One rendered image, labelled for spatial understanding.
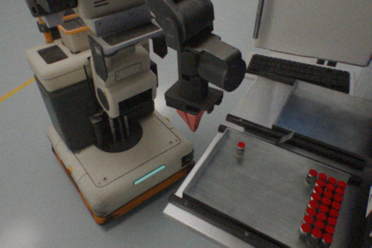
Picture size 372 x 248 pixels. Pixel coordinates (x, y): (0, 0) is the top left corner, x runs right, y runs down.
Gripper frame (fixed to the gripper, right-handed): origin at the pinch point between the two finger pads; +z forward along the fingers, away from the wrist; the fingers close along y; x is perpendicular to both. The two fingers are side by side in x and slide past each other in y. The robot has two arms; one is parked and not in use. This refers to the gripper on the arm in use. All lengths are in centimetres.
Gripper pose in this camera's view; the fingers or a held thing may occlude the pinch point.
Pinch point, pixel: (194, 127)
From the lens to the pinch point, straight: 68.1
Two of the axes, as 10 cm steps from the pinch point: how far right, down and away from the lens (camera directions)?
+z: 0.3, 7.7, 6.3
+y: 8.6, 3.0, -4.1
